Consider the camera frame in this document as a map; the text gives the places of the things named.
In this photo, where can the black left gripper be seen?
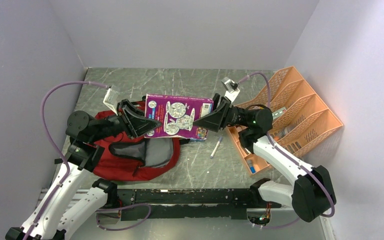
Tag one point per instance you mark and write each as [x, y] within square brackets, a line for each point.
[134, 124]

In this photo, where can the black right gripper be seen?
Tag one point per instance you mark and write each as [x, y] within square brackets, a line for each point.
[218, 119]

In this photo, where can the red student backpack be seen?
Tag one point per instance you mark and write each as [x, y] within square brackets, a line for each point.
[99, 145]

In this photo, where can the purple puzzle book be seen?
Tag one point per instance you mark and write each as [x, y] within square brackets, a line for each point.
[177, 114]

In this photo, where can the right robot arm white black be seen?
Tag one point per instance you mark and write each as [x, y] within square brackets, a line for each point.
[310, 191]

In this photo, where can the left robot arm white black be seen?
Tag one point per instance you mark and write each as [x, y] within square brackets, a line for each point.
[53, 219]

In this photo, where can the blue white marker pen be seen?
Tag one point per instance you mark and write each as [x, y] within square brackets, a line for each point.
[218, 143]

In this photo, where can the blue highlighter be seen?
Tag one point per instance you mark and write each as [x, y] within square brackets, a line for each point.
[198, 139]

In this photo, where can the blue glue stick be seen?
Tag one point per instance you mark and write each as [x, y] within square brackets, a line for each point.
[251, 166]

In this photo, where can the white green ruler case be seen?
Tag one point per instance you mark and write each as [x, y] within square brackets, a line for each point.
[278, 113]

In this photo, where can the orange plastic desk organizer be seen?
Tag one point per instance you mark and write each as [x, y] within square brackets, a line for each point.
[307, 122]

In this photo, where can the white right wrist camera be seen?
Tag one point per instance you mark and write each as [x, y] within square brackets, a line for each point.
[232, 90]

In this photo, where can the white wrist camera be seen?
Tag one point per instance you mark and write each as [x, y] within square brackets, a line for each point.
[232, 90]
[110, 99]

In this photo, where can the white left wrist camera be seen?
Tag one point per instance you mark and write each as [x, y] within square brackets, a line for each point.
[110, 99]

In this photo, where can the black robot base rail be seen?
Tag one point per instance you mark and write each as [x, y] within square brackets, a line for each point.
[235, 203]

